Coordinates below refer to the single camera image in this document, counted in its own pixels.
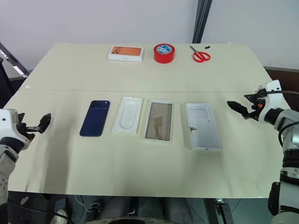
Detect thin white cable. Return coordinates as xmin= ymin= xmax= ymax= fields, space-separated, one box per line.
xmin=74 ymin=195 xmax=91 ymax=213

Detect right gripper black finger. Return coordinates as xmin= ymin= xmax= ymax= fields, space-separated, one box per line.
xmin=227 ymin=100 xmax=249 ymax=118
xmin=243 ymin=93 xmax=261 ymax=101

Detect black slanted metal frame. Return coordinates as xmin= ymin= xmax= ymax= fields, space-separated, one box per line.
xmin=0 ymin=42 xmax=30 ymax=78

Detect orange print phone box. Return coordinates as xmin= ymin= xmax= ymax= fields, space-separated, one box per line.
xmin=107 ymin=45 xmax=145 ymax=63

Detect black table clamp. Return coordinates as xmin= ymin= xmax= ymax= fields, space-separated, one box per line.
xmin=215 ymin=197 xmax=231 ymax=224

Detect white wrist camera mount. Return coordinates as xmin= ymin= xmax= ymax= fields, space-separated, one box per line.
xmin=0 ymin=108 xmax=31 ymax=150
xmin=256 ymin=80 xmax=282 ymax=124

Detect white shoe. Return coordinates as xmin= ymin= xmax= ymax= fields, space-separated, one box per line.
xmin=50 ymin=208 xmax=69 ymax=224

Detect black floor cable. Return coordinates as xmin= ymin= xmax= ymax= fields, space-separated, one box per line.
xmin=7 ymin=202 xmax=69 ymax=224

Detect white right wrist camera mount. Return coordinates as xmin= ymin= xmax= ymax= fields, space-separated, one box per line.
xmin=256 ymin=80 xmax=282 ymax=124

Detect dark vertical pole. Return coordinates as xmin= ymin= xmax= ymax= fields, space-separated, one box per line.
xmin=192 ymin=0 xmax=213 ymax=44

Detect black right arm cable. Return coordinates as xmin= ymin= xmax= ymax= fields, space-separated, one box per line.
xmin=265 ymin=90 xmax=299 ymax=97

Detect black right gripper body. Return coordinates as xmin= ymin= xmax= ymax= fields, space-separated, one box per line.
xmin=243 ymin=98 xmax=266 ymax=122

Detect white box lid tray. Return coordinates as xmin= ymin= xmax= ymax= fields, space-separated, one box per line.
xmin=185 ymin=103 xmax=223 ymax=151

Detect white moulded insert tray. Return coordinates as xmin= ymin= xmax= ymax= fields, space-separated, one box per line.
xmin=112 ymin=96 xmax=143 ymax=134

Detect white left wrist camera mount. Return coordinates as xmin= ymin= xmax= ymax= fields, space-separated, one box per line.
xmin=0 ymin=108 xmax=31 ymax=150

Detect red tape roll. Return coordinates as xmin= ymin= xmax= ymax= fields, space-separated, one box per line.
xmin=153 ymin=43 xmax=176 ymax=64

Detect red handled scissors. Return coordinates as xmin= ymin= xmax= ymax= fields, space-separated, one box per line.
xmin=189 ymin=45 xmax=211 ymax=63

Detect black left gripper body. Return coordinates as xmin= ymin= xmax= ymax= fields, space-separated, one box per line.
xmin=15 ymin=122 xmax=42 ymax=142

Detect dark blue smartphone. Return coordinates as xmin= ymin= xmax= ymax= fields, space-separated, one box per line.
xmin=79 ymin=100 xmax=111 ymax=137

